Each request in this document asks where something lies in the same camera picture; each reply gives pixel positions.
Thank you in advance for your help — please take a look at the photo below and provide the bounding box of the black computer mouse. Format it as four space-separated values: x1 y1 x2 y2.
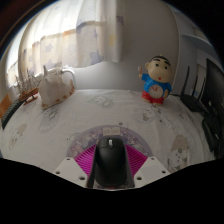
94 135 129 188

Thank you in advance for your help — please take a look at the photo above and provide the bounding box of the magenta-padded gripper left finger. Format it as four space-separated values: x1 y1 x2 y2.
53 145 99 189

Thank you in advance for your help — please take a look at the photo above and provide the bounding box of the large white conch shell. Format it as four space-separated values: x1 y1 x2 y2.
37 65 76 110

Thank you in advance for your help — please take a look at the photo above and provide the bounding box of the round purple printed mouse pad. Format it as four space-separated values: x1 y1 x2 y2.
65 124 154 161

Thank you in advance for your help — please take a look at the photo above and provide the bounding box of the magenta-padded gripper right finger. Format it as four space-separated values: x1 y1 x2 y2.
123 144 171 189

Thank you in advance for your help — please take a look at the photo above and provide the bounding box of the small black box device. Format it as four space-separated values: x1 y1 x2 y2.
201 114 224 151

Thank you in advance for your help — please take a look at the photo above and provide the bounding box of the white wall shelf unit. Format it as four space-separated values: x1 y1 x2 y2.
181 19 224 68

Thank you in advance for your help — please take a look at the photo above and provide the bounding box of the cartoon boy figurine clock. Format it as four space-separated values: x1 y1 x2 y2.
138 55 174 107

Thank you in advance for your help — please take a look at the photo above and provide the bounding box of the black router with antennas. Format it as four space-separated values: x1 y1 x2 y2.
179 65 209 114

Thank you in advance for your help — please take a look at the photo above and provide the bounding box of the sheer white star curtain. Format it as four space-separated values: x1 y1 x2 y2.
4 0 126 88

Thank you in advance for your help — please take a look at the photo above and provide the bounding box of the wooden model sailing ship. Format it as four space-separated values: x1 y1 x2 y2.
14 68 40 106

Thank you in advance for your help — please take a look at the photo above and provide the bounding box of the white printed tablecloth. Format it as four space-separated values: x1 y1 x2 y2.
0 88 216 174

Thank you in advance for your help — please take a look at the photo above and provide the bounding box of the black monitor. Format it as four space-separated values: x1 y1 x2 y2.
203 58 224 118

